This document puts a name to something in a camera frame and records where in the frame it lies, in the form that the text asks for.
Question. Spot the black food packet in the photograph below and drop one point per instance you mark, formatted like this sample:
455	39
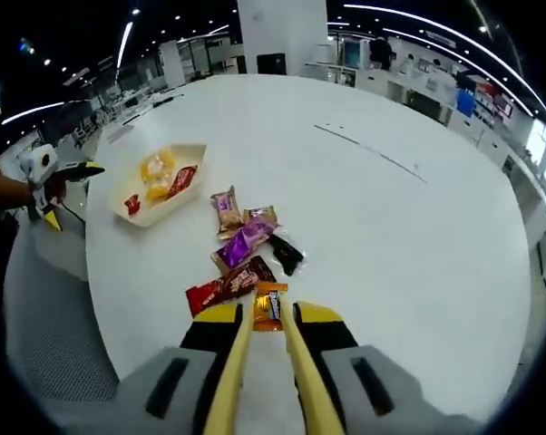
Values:
286	254

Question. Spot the yellow food tongs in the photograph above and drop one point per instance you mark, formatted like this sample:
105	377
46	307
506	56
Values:
230	376

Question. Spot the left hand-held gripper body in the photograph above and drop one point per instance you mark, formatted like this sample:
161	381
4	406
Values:
37	165

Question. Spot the black box cabinet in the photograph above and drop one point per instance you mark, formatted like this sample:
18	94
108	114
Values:
271	64

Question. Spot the brown purple food packet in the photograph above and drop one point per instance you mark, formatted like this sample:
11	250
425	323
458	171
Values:
227	213

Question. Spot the blue storage box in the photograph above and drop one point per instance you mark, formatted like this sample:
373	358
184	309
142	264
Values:
465	102

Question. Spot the black office chair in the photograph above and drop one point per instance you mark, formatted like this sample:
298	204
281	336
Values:
429	104

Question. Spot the beige hexagonal container tray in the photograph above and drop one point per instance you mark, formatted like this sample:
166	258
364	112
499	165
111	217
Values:
123	199

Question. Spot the long white counter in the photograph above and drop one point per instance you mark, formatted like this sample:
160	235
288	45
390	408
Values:
490	145

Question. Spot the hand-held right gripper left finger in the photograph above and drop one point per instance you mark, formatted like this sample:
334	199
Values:
132	403

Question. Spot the person's left hand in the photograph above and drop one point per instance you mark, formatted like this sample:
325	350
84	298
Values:
59	190

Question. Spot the pale flat strip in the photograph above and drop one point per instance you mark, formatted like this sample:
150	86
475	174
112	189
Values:
119	133

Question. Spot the long curved ceiling light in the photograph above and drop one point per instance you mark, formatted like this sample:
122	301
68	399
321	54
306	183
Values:
436	25
418	40

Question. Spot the red wall display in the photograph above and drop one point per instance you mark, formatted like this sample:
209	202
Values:
495	99

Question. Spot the grey mesh office chair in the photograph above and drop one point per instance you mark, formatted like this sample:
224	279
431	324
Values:
55	326

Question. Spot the light blue display panel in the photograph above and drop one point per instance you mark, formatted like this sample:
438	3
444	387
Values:
353	53

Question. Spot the black long tool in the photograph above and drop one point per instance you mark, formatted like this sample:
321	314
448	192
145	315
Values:
168	99

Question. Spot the long red food packet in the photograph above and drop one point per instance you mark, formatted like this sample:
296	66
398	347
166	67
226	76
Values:
232	285

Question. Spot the small orange food packet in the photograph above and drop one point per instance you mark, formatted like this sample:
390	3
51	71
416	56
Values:
268	308

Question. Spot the small red candy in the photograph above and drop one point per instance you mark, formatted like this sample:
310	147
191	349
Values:
132	204

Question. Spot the white square pillar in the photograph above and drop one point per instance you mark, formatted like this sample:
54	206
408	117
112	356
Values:
282	31

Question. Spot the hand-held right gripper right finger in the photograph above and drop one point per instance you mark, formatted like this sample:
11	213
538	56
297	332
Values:
404	403

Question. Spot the small brown food packet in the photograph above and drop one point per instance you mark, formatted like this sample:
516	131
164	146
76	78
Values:
260	214

